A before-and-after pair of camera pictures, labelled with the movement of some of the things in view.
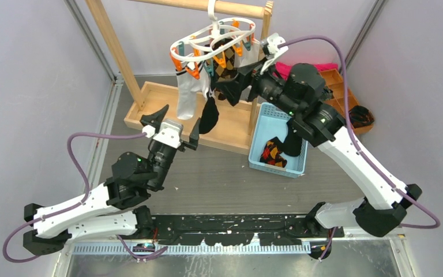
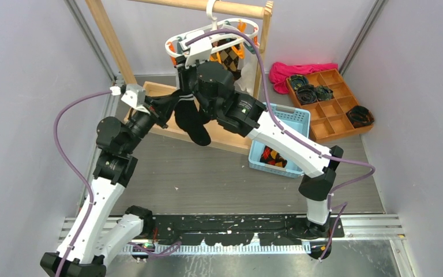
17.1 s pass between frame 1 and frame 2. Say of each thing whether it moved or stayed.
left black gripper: moved
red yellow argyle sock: stayed
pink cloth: stayed
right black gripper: moved
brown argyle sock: stayed
